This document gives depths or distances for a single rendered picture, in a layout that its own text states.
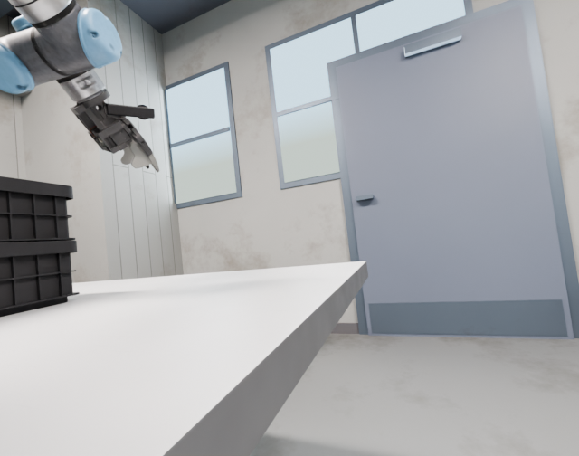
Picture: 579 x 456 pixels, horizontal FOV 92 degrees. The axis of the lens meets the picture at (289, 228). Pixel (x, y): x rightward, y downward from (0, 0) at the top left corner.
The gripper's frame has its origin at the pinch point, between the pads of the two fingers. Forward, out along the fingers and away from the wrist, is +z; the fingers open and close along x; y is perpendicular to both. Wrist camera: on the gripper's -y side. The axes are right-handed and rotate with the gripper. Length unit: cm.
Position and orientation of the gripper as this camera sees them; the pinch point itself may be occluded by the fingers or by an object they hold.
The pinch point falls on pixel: (152, 165)
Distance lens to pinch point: 87.9
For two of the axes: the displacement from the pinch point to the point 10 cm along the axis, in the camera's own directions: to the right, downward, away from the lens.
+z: 2.7, 6.8, 6.8
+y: -5.9, 6.8, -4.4
